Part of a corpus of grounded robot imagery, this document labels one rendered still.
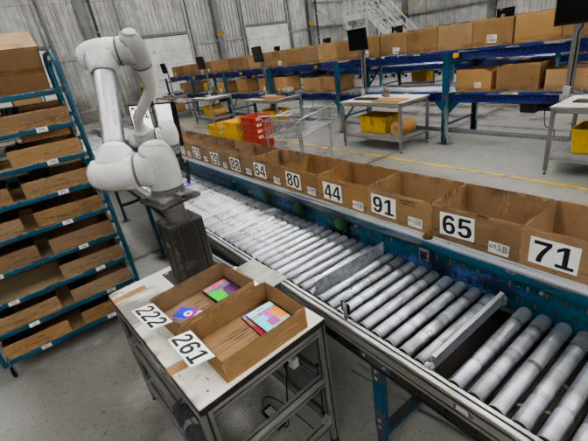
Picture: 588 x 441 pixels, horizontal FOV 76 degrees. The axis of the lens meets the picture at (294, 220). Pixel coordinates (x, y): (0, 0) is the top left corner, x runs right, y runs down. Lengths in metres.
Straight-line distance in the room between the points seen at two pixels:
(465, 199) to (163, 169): 1.46
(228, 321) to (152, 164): 0.77
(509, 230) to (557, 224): 0.30
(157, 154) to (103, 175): 0.25
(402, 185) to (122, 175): 1.47
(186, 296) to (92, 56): 1.21
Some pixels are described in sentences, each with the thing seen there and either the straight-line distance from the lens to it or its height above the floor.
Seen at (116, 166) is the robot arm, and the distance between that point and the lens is 1.85.
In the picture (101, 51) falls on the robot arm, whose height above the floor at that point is 1.87.
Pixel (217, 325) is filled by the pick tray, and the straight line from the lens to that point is 1.64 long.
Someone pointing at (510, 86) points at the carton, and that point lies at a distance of 6.26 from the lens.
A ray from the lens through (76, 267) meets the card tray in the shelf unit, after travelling 3.07.
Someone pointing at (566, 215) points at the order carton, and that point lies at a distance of 1.89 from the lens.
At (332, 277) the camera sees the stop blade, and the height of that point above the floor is 0.78.
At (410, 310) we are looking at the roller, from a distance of 1.63.
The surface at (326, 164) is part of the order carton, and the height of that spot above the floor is 0.99.
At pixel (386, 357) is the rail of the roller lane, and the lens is 1.47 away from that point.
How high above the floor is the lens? 1.77
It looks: 25 degrees down
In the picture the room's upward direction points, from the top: 9 degrees counter-clockwise
